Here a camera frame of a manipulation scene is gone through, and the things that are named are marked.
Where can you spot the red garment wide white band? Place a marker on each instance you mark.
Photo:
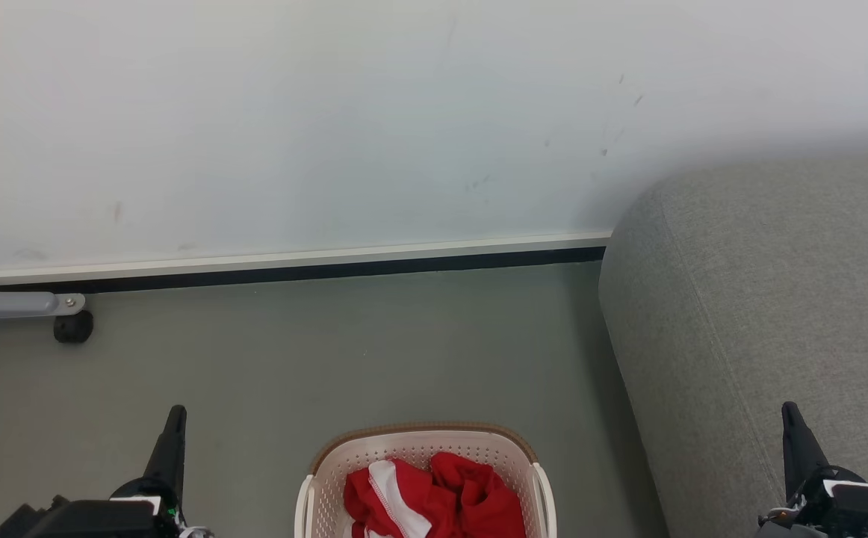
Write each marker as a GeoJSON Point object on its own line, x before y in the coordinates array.
{"type": "Point", "coordinates": [385, 493]}

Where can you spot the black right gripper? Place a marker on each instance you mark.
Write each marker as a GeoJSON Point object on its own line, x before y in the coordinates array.
{"type": "Point", "coordinates": [852, 508]}

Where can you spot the cream perforated plastic laundry basket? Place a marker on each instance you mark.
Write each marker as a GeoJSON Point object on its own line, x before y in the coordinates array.
{"type": "Point", "coordinates": [329, 486]}

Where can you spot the plain red cloth garment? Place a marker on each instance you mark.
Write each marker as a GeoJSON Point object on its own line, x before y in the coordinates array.
{"type": "Point", "coordinates": [482, 501]}

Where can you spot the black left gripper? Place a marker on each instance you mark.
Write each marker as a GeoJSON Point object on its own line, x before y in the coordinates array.
{"type": "Point", "coordinates": [98, 519]}

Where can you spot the grey metal stand leg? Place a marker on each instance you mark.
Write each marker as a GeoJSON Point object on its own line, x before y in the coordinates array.
{"type": "Point", "coordinates": [8, 304]}

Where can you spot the white and black wall baseboard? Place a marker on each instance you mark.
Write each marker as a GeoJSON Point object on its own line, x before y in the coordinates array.
{"type": "Point", "coordinates": [292, 265]}

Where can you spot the black caster wheel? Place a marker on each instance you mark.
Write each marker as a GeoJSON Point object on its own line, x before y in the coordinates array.
{"type": "Point", "coordinates": [73, 327]}

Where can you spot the grey fabric sofa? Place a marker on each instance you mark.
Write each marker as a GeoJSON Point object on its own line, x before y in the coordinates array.
{"type": "Point", "coordinates": [763, 314]}

